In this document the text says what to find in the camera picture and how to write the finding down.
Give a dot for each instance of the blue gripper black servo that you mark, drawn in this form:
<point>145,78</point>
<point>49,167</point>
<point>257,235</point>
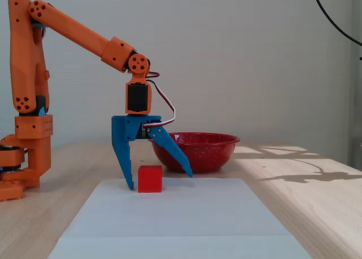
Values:
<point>126,128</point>

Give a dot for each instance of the white paper sheet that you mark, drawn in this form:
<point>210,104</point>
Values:
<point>181,222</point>

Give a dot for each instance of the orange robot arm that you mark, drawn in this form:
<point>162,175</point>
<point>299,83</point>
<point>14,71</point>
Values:
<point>70,30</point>

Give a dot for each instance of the red cube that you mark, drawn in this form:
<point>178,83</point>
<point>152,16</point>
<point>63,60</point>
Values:
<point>150,179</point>

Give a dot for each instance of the grey vertical panel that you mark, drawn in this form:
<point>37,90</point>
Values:
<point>357,100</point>

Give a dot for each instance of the red speckled bowl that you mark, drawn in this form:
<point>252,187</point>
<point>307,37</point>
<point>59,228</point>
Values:
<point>206,151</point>

